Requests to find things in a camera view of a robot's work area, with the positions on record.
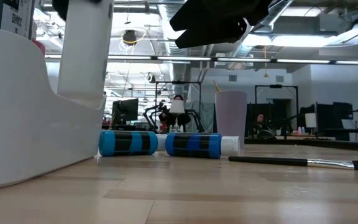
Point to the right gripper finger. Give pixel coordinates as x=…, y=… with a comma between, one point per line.
x=194, y=15
x=216, y=34

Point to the red paint bottle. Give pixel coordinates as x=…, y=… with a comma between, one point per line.
x=39, y=47

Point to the thin wooden paintbrush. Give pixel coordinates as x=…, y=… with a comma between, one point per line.
x=217, y=86

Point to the white paint bottle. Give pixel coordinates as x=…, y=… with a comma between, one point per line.
x=85, y=56

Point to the lavender plastic cup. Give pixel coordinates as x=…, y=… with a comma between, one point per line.
x=231, y=118

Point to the white plastic tray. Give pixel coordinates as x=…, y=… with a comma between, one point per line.
x=26, y=130

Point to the black brush white-tipped bristles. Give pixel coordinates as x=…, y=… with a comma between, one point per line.
x=269, y=160

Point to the small light blue paint bottle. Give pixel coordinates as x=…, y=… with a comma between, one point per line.
x=126, y=143

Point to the black background robot arm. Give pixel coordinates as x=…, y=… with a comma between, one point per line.
x=196, y=119
x=151, y=116

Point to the black ceiling-hung device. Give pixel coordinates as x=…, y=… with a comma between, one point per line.
x=130, y=36

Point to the long ceiling light strip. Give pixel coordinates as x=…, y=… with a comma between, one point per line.
x=135, y=57

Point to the white lampshade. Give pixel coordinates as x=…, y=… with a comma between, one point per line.
x=176, y=107

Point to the ceiling light panel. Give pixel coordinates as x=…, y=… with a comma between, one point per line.
x=322, y=40

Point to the person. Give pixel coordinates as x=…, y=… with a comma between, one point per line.
x=179, y=119
x=260, y=121

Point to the black partition panel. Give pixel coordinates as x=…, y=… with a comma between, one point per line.
x=252, y=124

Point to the blue glue stick near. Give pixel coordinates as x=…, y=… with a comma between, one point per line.
x=194, y=145

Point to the black background monitor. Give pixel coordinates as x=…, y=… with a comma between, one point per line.
x=342, y=110
x=124, y=110

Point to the white table lamp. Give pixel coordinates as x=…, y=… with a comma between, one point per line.
x=310, y=119

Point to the pink bottle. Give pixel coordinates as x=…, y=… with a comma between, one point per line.
x=299, y=130

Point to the silver ventilation duct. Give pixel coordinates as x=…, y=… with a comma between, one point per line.
x=179, y=68

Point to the black background rig frame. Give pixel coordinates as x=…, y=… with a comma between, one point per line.
x=179, y=82
x=275, y=86

